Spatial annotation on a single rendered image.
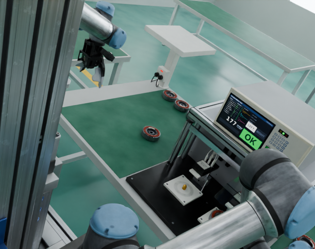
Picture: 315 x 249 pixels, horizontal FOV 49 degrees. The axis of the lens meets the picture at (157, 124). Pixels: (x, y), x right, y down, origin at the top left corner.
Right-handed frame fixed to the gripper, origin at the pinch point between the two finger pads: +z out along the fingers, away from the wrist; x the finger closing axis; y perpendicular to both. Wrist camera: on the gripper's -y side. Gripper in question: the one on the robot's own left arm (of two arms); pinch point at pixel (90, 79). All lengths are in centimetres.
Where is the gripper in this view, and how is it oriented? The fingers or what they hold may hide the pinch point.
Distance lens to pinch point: 159.7
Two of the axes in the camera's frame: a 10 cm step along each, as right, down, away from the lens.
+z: -3.2, 7.9, 5.3
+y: -6.4, 2.3, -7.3
